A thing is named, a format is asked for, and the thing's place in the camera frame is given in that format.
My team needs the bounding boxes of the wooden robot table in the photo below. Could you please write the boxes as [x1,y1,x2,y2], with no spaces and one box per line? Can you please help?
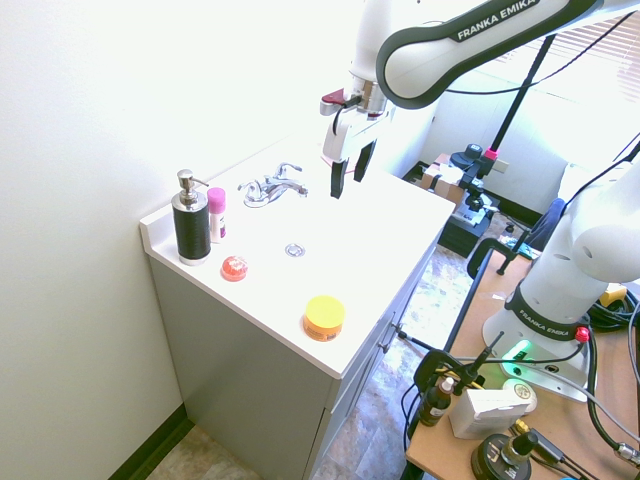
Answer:
[404,248,640,480]

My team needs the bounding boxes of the black chrome soap dispenser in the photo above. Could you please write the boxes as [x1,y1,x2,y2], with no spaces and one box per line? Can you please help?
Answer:
[171,168,212,267]

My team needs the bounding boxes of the black storage case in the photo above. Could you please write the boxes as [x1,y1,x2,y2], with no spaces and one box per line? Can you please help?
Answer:
[438,197,501,259]

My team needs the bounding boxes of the grey vanity cabinet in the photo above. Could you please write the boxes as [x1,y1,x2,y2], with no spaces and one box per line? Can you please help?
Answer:
[148,230,449,480]

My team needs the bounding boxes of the white cardboard box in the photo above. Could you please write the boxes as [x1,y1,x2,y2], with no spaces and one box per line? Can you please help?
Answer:
[448,388,529,441]

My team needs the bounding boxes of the brown dropper bottle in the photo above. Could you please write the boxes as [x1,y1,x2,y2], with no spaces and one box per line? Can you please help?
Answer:
[418,376,457,428]

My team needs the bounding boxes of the black camera tripod stand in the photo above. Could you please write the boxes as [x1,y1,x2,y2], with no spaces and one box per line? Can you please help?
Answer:
[449,33,557,211]

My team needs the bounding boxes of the white round tin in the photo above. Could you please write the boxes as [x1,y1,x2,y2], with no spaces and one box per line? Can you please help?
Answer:
[501,378,538,414]

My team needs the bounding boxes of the white bottle with pink cap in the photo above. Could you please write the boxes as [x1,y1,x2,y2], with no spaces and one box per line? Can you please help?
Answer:
[206,186,228,245]

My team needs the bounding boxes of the window blinds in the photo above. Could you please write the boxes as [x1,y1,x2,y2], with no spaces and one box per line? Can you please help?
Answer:
[479,10,640,96]

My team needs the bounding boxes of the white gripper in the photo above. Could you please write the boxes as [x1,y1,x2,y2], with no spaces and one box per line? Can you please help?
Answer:
[322,105,394,201]

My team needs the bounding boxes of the red wrist camera mount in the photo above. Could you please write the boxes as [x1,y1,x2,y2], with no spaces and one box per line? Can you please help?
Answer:
[319,87,348,117]

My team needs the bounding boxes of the orange jar with yellow lid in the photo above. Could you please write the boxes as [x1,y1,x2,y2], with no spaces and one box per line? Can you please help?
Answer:
[302,295,347,344]

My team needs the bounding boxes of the black round jar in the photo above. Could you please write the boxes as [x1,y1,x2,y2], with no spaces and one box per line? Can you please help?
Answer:
[470,429,540,480]

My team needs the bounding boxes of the red round soap dish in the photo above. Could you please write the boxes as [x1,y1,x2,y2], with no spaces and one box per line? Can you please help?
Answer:
[219,255,250,282]

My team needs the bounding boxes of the black C-clamp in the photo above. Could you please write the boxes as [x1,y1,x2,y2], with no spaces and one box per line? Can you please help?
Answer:
[412,330,506,401]
[466,238,524,277]

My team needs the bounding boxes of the white sink countertop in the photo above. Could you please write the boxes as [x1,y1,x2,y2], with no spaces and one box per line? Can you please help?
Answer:
[138,133,457,380]

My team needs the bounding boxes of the chrome sink faucet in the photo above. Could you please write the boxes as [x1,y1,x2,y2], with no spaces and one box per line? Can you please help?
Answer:
[237,161,310,209]

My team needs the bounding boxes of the brown cardboard box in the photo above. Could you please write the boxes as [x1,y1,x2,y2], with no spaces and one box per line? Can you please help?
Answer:
[419,153,472,206]

